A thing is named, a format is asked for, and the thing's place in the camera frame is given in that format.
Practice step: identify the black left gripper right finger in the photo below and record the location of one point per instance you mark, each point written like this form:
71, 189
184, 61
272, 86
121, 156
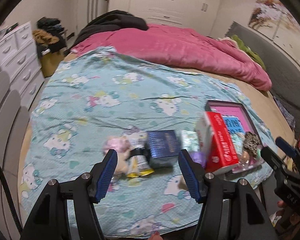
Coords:
247, 218

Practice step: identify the pink quilt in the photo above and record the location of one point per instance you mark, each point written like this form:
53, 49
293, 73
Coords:
181, 47

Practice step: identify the brown fuzzy garment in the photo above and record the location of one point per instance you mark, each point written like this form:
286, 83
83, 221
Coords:
43, 37

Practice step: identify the black clothing on bed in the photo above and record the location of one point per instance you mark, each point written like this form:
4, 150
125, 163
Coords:
110, 21

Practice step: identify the dark blue cosmetics box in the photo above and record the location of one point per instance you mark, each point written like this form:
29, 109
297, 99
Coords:
163, 147

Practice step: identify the red YangHua box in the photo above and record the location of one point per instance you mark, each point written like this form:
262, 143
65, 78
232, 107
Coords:
215, 143

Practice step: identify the flower wall painting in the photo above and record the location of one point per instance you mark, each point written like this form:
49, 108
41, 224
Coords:
274, 21

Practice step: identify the dark clothes pile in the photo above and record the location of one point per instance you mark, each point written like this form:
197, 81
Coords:
53, 26

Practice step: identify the green blanket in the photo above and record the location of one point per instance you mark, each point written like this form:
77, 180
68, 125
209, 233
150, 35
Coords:
254, 56

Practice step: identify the pink book in box lid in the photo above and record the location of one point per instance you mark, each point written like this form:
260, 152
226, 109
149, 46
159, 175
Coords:
236, 119

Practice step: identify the green tissue pack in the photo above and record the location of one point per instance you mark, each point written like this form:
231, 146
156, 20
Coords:
189, 141

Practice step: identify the person's hand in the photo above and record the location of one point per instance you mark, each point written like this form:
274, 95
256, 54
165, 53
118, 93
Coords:
285, 219

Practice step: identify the grey headboard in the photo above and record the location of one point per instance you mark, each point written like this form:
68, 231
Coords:
283, 73

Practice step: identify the Hello Kitty blue bedsheet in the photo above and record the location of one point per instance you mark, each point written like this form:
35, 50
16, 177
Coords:
104, 94

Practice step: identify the purple satin scrunchie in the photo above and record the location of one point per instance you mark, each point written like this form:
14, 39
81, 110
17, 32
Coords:
199, 157

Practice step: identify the grey chair back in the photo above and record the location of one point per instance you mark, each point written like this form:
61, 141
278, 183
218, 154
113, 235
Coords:
14, 119

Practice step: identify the tan bed mattress cover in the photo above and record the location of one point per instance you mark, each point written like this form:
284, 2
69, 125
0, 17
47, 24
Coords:
260, 101

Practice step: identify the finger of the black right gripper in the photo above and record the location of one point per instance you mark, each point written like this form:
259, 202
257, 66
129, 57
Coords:
289, 150
280, 169

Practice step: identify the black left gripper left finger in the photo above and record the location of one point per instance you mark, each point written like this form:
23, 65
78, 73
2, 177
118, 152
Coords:
49, 216

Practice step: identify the leopard print scrunchie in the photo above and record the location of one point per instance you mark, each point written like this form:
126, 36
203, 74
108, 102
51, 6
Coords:
251, 143

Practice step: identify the yellow snack packet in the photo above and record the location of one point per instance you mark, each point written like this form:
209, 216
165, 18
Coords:
138, 165

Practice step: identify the white drawer chest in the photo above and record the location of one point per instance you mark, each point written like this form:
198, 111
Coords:
19, 59

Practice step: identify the white wardrobe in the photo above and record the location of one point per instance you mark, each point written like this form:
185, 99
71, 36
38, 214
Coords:
199, 15

